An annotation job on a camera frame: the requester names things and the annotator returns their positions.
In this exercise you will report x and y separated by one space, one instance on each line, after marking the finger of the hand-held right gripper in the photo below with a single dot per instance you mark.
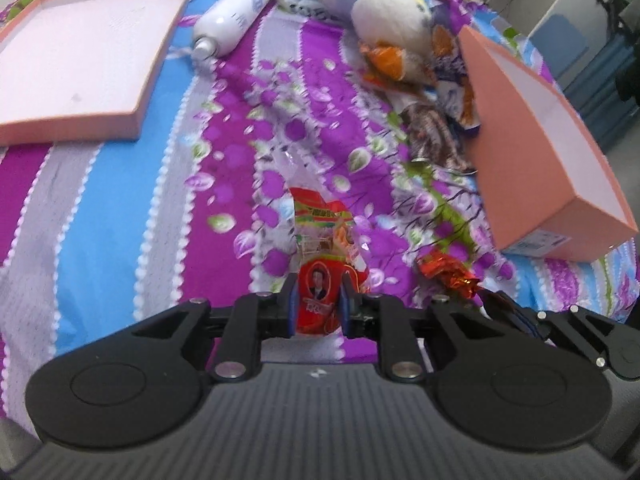
565 330
505 310

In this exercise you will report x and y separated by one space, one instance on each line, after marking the white printed plastic bag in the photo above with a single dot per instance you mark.
315 10

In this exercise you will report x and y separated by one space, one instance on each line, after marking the floral striped blanket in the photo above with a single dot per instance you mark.
125 210

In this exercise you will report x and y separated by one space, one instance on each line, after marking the blue chair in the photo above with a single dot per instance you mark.
557 45

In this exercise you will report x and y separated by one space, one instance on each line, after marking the blue orange snack packet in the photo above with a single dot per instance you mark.
457 90

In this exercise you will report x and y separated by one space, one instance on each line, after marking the blue curtain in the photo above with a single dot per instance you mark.
605 90

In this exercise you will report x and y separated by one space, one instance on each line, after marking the red label clear snack packet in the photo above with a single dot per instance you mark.
322 255

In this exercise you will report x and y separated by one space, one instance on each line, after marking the pink box lid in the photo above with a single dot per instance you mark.
75 55

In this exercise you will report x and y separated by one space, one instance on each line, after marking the pink cardboard box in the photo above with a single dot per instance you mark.
520 185

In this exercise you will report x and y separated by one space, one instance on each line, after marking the white brown snack packet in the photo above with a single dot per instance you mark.
435 135

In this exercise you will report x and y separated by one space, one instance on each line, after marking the red foil candy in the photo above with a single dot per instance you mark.
445 270

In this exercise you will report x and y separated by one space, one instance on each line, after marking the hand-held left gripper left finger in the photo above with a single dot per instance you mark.
292 307

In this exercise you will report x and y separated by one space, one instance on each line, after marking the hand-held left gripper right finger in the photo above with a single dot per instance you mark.
346 307

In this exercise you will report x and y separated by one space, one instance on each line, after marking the white spray bottle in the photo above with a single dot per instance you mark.
232 15

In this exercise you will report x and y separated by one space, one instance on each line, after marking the white blue plush toy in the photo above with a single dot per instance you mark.
385 15

